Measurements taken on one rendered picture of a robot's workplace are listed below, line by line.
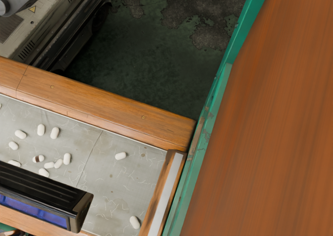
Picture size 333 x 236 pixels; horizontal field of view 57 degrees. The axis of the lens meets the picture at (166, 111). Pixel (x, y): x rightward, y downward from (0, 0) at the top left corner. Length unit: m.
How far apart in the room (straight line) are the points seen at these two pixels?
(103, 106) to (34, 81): 0.24
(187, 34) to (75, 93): 1.08
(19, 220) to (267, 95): 0.93
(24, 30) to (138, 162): 0.86
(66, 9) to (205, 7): 0.87
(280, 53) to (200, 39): 1.77
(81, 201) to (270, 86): 0.52
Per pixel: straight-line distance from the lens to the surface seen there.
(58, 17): 1.64
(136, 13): 2.02
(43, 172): 1.01
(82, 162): 0.99
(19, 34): 1.54
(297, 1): 0.18
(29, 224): 1.01
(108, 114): 0.98
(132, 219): 0.94
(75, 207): 0.61
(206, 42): 1.92
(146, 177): 0.95
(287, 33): 0.17
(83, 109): 1.00
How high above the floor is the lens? 1.69
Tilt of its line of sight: 75 degrees down
